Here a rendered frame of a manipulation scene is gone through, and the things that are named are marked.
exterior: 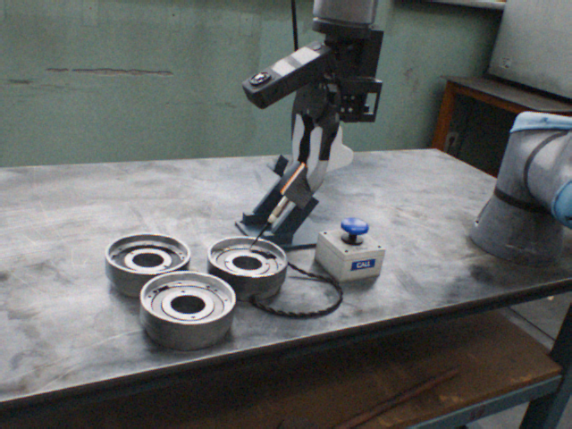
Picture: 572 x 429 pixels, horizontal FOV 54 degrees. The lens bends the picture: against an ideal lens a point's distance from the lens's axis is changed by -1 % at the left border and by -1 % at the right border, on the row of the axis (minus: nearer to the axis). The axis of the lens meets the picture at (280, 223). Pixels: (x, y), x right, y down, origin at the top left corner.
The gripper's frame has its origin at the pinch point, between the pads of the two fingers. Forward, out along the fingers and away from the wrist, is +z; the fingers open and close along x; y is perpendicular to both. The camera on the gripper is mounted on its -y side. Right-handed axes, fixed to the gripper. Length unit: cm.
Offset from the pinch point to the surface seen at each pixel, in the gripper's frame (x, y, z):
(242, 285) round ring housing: -7.7, -10.9, 10.6
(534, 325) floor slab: 54, 151, 93
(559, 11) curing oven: 119, 189, -22
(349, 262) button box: -6.6, 5.1, 10.0
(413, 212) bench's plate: 11.8, 31.8, 13.2
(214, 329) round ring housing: -15.2, -17.3, 10.4
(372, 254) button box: -6.6, 8.9, 9.3
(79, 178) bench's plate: 36.5, -23.9, 13.3
